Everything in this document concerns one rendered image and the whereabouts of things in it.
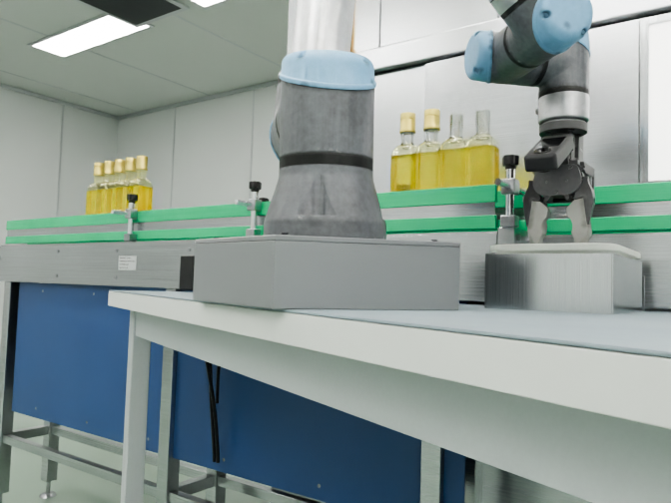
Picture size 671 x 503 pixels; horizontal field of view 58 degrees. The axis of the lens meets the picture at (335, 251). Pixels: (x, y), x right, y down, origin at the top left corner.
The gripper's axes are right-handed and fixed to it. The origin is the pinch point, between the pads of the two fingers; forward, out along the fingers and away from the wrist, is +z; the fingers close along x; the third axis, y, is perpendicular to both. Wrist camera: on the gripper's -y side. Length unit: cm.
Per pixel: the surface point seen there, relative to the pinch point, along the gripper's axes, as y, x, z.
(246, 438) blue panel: 7, 71, 42
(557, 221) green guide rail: 18.0, 5.4, -6.9
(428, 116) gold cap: 19.9, 33.3, -30.8
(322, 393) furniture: -43.5, 10.6, 17.4
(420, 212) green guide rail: 8.2, 28.2, -8.5
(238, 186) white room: 323, 409, -90
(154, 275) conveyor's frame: 4, 104, 5
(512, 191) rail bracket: 5.7, 9.3, -10.9
